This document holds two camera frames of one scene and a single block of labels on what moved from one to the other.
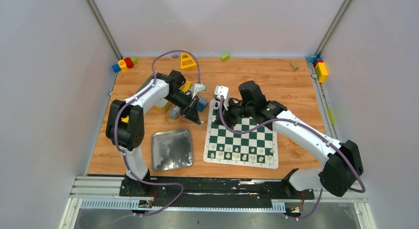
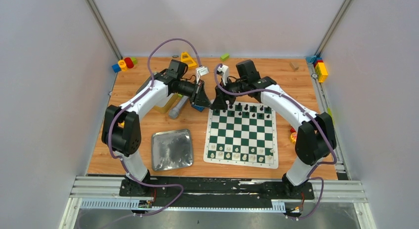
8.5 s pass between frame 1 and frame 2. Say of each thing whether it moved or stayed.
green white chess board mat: stayed
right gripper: moved
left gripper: moved
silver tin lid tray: stayed
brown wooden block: stayed
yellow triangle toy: stayed
